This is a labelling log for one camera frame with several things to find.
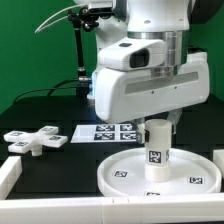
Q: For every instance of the white right fence block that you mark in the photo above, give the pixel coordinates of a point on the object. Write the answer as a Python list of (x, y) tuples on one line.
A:
[(218, 159)]

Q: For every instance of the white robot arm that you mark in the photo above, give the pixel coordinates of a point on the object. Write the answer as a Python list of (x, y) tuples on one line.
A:
[(166, 20)]

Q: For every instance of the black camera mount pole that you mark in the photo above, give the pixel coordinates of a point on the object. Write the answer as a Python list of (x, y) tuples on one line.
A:
[(83, 20)]

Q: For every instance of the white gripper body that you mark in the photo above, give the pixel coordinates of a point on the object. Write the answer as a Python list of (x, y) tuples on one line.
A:
[(124, 96)]

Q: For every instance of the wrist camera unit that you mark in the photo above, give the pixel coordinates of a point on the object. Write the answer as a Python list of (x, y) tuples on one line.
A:
[(132, 54)]

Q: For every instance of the white cross-shaped table base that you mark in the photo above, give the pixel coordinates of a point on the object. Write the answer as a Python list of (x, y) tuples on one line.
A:
[(22, 142)]

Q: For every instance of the white fence block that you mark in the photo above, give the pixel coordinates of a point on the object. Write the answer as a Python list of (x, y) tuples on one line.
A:
[(9, 174), (218, 159)]

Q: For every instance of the white front fence bar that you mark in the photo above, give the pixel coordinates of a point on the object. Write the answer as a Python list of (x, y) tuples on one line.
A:
[(115, 210)]

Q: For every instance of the white round table top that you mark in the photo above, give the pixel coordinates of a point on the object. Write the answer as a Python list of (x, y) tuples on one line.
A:
[(126, 174)]

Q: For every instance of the white left fence block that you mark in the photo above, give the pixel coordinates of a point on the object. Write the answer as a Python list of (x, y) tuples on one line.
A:
[(9, 174)]

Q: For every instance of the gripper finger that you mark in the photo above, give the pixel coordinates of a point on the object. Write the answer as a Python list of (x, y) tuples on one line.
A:
[(139, 125), (174, 117)]

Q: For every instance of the white marker tag plate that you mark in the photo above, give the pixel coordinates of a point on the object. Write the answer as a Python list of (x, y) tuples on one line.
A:
[(101, 133)]

